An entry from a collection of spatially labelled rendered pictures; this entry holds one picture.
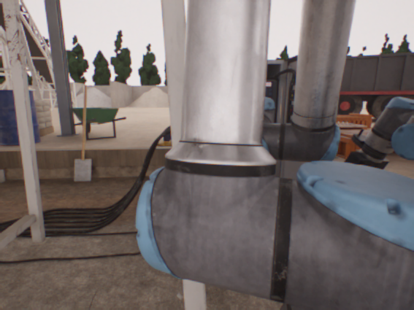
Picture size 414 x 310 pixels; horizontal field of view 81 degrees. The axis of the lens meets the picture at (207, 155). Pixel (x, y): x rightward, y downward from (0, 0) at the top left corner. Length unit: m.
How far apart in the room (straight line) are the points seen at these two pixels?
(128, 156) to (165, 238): 3.30
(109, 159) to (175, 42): 2.98
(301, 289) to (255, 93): 0.22
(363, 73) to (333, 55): 8.91
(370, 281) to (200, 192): 0.18
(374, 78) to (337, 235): 9.20
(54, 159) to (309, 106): 3.66
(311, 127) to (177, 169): 0.34
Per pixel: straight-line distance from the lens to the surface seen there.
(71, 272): 1.92
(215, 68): 0.29
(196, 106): 0.29
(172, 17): 0.83
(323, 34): 0.50
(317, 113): 0.54
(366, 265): 0.28
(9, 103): 4.95
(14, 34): 2.06
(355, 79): 9.39
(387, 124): 0.92
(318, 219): 0.27
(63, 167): 3.91
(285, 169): 1.22
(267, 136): 0.58
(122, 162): 3.62
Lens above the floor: 1.07
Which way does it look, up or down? 13 degrees down
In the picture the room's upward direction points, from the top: straight up
